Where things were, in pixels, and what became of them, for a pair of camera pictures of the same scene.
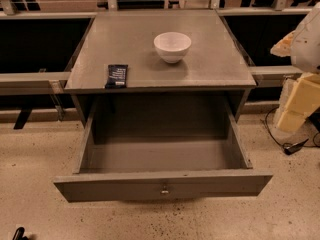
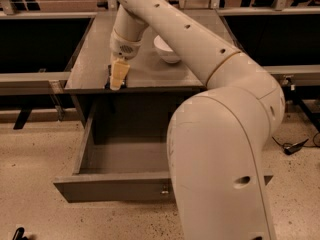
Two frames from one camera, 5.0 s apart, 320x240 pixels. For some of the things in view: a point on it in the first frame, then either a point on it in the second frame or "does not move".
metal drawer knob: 164,191 does not move
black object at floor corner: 19,234 does not move
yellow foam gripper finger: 283,47 → 126,49
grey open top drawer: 162,147 does not move
